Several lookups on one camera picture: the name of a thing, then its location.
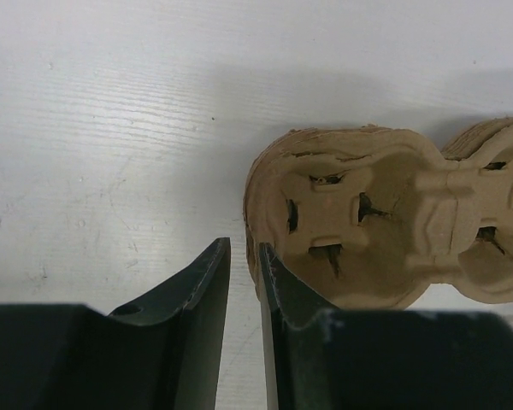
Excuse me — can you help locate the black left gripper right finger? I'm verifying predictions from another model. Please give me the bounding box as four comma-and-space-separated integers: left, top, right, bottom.
257, 243, 346, 409

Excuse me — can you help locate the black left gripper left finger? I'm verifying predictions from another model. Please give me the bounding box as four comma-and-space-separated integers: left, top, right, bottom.
109, 237, 231, 409

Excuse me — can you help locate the brown cardboard cup carrier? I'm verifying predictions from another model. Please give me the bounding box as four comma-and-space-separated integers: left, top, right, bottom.
243, 117, 513, 309

